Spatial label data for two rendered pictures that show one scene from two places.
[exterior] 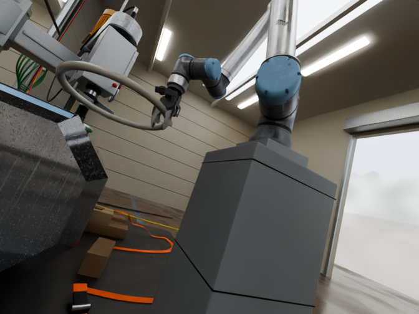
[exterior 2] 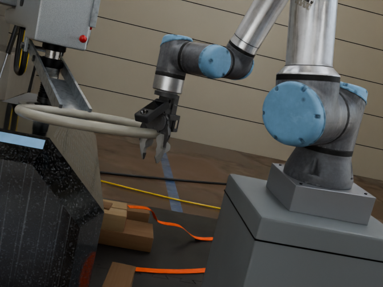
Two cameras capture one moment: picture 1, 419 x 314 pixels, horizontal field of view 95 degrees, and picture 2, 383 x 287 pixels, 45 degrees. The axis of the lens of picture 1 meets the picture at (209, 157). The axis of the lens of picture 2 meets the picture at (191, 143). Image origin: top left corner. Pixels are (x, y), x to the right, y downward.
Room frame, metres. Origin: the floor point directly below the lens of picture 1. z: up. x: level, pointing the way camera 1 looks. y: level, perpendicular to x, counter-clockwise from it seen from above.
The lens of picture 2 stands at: (-0.52, -0.16, 1.16)
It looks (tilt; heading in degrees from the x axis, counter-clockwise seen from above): 10 degrees down; 13
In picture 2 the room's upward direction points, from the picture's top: 13 degrees clockwise
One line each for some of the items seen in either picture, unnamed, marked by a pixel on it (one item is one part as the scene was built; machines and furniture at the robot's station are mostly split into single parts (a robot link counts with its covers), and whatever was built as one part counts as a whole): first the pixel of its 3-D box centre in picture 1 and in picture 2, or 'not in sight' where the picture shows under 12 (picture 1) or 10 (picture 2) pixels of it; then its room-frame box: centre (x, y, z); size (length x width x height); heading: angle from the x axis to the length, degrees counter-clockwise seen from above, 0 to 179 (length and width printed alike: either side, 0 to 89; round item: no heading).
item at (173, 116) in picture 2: (171, 101); (163, 112); (0.82, 0.25, 1.00); 0.09 x 0.08 x 0.12; 166
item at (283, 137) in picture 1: (270, 139); (321, 161); (0.80, -0.23, 0.98); 0.19 x 0.19 x 0.10
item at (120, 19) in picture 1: (106, 47); not in sight; (1.55, 1.19, 1.60); 0.96 x 0.25 x 0.17; 46
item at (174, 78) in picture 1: (176, 85); (167, 85); (0.82, 0.26, 1.08); 0.10 x 0.09 x 0.05; 76
